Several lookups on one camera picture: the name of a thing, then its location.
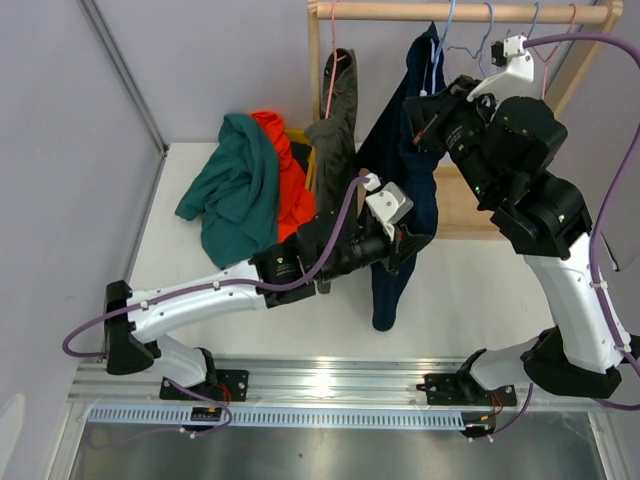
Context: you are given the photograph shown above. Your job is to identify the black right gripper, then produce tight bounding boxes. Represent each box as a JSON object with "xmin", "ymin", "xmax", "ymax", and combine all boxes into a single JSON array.
[{"xmin": 405, "ymin": 75, "xmax": 505, "ymax": 206}]

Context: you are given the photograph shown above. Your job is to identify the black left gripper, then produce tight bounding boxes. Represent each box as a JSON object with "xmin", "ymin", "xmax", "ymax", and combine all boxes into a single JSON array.
[{"xmin": 316, "ymin": 221, "xmax": 431, "ymax": 286}]

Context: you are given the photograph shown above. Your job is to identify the navy blue shorts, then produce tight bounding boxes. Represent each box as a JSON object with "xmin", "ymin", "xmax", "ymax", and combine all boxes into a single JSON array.
[{"xmin": 355, "ymin": 23, "xmax": 446, "ymax": 332}]

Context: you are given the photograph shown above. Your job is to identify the orange shorts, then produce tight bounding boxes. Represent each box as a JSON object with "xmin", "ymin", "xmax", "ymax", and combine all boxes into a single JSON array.
[{"xmin": 250, "ymin": 111, "xmax": 316, "ymax": 242}]

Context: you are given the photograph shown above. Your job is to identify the teal green shorts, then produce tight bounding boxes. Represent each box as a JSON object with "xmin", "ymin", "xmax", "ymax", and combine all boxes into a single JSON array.
[{"xmin": 175, "ymin": 114, "xmax": 279, "ymax": 269}]

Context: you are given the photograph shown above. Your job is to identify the blue hanger with navy shorts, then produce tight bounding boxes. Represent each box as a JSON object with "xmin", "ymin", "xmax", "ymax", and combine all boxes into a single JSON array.
[{"xmin": 419, "ymin": 0, "xmax": 457, "ymax": 96}]

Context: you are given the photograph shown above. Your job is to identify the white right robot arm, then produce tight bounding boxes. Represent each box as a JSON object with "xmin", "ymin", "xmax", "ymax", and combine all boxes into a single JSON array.
[{"xmin": 403, "ymin": 76, "xmax": 639, "ymax": 404}]

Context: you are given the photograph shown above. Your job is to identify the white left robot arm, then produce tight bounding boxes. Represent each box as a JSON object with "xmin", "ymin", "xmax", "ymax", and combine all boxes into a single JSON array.
[{"xmin": 104, "ymin": 212, "xmax": 432, "ymax": 401}]

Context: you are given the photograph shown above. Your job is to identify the olive green shorts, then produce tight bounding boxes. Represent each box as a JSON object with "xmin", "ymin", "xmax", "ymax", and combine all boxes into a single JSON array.
[{"xmin": 302, "ymin": 48, "xmax": 360, "ymax": 296}]

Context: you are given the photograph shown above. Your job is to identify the pink hanger with olive shorts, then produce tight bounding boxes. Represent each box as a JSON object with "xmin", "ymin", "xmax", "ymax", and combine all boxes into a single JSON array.
[{"xmin": 324, "ymin": 0, "xmax": 341, "ymax": 119}]

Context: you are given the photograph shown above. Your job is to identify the wooden clothes rack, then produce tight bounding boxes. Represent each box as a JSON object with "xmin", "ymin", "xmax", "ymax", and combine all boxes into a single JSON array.
[{"xmin": 307, "ymin": 1, "xmax": 624, "ymax": 240}]

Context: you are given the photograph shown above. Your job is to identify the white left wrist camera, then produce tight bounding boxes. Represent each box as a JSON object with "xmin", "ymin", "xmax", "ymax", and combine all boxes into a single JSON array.
[{"xmin": 363, "ymin": 173, "xmax": 414, "ymax": 241}]

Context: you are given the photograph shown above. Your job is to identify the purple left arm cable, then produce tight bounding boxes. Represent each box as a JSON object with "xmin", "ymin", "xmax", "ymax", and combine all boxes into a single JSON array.
[{"xmin": 62, "ymin": 174, "xmax": 371, "ymax": 444}]

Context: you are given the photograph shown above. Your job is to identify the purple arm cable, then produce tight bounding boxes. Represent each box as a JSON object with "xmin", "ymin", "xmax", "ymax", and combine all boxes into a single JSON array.
[
  {"xmin": 62, "ymin": 174, "xmax": 371, "ymax": 444},
  {"xmin": 469, "ymin": 33, "xmax": 640, "ymax": 444}
]

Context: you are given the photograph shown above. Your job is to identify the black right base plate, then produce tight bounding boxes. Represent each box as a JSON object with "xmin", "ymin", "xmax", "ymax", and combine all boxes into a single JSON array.
[{"xmin": 415, "ymin": 373, "xmax": 518, "ymax": 407}]

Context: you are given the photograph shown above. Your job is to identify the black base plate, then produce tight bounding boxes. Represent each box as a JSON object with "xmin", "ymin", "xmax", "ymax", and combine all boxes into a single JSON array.
[
  {"xmin": 159, "ymin": 369, "xmax": 249, "ymax": 402},
  {"xmin": 415, "ymin": 373, "xmax": 518, "ymax": 407}
]

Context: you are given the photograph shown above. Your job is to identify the aluminium mounting rail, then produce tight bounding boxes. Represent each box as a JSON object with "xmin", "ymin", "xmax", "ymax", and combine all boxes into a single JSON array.
[{"xmin": 67, "ymin": 319, "xmax": 614, "ymax": 414}]

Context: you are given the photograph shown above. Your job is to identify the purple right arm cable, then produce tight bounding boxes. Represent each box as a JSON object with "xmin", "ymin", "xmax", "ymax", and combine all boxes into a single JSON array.
[{"xmin": 469, "ymin": 33, "xmax": 640, "ymax": 444}]

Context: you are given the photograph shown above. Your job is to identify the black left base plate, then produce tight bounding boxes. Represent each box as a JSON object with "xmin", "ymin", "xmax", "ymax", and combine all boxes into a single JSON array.
[{"xmin": 159, "ymin": 369, "xmax": 249, "ymax": 402}]

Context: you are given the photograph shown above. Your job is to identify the white slotted cable duct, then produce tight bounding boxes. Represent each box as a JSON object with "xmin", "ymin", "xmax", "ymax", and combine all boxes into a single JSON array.
[{"xmin": 88, "ymin": 404, "xmax": 466, "ymax": 431}]

